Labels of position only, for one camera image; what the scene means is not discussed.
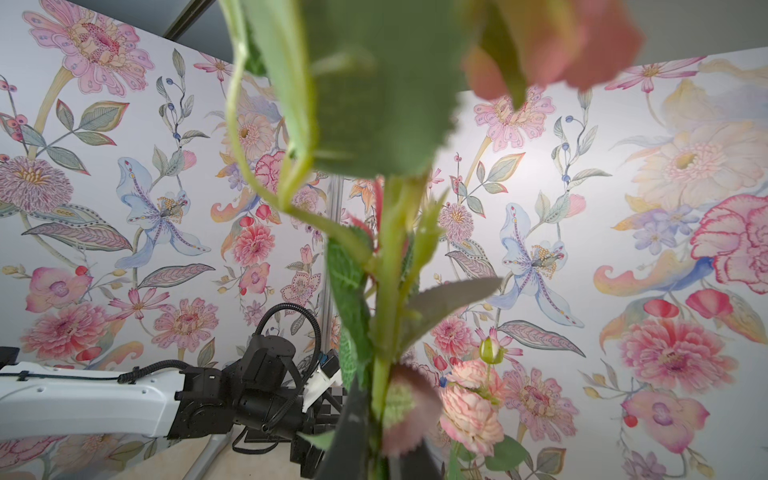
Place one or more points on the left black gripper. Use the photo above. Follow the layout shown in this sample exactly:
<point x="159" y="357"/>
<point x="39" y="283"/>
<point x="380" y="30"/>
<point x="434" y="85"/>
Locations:
<point x="313" y="439"/>

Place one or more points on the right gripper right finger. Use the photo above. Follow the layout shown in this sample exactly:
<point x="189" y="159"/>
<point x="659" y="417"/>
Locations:
<point x="419" y="464"/>

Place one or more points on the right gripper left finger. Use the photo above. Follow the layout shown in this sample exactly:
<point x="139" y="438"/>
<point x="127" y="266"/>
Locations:
<point x="349" y="452"/>

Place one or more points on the pink rose stem two blooms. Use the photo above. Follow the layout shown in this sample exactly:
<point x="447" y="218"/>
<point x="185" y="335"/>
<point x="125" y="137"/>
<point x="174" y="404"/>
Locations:
<point x="473" y="395"/>

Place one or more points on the pink rose stem three blooms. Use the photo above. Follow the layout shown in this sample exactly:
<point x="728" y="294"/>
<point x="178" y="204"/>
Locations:
<point x="368" y="90"/>

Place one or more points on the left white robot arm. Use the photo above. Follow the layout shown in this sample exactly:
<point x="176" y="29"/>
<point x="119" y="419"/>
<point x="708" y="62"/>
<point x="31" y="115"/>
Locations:
<point x="71" y="420"/>

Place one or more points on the black white checkerboard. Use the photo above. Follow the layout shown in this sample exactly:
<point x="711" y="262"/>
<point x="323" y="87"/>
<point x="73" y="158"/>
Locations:
<point x="328" y="408"/>

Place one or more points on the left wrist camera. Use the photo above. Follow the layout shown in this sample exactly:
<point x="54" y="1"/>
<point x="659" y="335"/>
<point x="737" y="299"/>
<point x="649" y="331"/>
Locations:
<point x="326" y="378"/>

